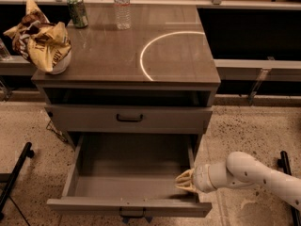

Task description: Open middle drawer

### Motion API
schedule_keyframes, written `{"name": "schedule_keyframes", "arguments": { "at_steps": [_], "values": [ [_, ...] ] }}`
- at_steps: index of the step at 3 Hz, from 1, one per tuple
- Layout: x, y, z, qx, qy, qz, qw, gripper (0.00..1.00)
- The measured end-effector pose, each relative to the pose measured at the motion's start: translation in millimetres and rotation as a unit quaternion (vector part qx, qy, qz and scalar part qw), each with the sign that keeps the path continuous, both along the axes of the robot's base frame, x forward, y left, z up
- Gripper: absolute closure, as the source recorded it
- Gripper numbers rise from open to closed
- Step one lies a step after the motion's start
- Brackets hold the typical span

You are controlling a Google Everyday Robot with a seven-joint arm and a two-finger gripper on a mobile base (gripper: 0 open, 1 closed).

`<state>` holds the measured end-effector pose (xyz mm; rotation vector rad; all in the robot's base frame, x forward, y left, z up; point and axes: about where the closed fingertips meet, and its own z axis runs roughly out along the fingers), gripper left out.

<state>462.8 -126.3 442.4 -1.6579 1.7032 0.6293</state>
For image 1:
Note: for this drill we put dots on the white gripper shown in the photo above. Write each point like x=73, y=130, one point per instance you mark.
x=200, y=178

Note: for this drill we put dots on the grey drawer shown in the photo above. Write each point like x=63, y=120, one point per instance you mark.
x=130, y=119
x=131, y=176

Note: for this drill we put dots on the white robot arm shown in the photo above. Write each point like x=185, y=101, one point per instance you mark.
x=240, y=170

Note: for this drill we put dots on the grey three-drawer cabinet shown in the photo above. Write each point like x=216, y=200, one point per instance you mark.
x=163, y=59

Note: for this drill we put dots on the grey top drawer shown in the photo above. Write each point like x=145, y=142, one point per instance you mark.
x=130, y=119

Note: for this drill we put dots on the blue tape X mark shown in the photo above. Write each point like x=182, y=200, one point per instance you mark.
x=126, y=220

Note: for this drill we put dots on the black right base leg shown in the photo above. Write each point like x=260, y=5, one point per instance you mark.
x=284, y=164

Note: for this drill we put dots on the black base leg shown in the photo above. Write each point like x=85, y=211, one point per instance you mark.
x=284, y=164
x=9, y=179

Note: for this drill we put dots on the white bowl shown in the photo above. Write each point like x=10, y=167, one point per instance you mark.
x=59, y=62

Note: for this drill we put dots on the black left base leg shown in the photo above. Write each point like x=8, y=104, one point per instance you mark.
x=9, y=179

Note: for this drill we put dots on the yellow brown chip bag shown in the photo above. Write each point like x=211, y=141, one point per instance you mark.
x=35, y=38

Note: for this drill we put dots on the clear plastic water bottle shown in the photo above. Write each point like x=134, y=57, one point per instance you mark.
x=123, y=14

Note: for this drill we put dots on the green soda can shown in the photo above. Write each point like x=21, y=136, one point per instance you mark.
x=78, y=13

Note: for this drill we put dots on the clear glass on shelf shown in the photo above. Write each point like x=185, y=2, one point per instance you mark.
x=4, y=53

